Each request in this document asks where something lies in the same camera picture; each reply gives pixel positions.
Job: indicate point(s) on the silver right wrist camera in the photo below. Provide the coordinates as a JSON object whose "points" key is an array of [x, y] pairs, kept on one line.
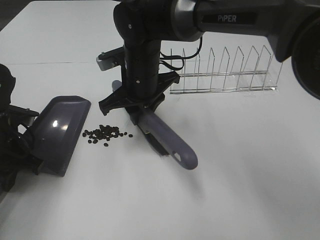
{"points": [[111, 59]]}

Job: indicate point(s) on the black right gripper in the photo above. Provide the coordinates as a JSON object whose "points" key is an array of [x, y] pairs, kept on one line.
{"points": [[142, 86]]}

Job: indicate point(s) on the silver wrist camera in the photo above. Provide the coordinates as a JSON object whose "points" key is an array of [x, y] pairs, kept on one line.
{"points": [[26, 116], [111, 59]]}

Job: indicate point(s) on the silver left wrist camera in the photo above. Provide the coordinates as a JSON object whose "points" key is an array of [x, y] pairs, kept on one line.
{"points": [[26, 116]]}

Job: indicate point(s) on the chrome wire rack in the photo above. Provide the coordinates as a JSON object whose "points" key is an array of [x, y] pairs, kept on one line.
{"points": [[224, 72]]}

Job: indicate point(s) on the purple plastic dustpan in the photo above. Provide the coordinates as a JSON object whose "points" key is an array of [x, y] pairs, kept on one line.
{"points": [[57, 130]]}

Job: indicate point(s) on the pile of coffee beans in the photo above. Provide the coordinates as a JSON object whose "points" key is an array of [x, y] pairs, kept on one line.
{"points": [[104, 134]]}

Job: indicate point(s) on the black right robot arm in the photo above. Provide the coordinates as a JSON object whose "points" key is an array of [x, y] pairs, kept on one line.
{"points": [[292, 28]]}

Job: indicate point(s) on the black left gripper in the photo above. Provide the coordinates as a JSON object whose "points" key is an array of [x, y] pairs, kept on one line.
{"points": [[17, 141]]}

